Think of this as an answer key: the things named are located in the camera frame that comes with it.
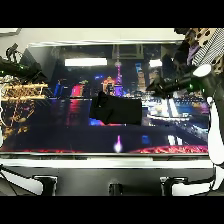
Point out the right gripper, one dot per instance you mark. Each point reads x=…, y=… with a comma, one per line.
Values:
x=162, y=88

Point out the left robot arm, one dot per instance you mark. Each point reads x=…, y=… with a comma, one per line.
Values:
x=20, y=70

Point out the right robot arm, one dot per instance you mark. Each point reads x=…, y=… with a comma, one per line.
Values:
x=213, y=83

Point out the black garment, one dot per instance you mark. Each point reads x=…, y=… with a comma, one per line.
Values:
x=116, y=109
x=181, y=51

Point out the purple garment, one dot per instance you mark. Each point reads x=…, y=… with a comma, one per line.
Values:
x=192, y=54

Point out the black-and-white striped garment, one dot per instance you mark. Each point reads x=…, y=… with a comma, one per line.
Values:
x=210, y=46

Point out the tan spotted garment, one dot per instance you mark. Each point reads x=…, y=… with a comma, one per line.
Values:
x=202, y=33

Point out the silver frame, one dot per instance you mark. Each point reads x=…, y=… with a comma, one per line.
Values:
x=100, y=163

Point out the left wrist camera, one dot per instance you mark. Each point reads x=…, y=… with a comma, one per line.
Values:
x=12, y=50

